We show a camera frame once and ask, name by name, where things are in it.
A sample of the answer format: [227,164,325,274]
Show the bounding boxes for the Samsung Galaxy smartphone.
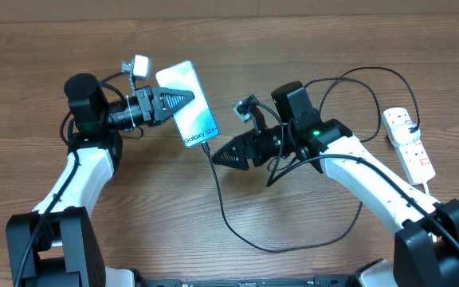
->
[155,61,219,147]

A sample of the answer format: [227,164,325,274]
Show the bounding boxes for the black USB charging cable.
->
[200,66,422,254]

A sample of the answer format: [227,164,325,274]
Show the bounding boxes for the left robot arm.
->
[6,73,194,286]

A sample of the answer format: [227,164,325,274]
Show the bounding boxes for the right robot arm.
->
[211,81,459,286]

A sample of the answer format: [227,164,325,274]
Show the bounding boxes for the white charger adapter plug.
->
[390,123,421,147]

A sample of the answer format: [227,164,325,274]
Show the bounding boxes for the white power strip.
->
[382,108,436,185]

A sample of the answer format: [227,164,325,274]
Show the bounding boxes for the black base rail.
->
[133,273,426,287]

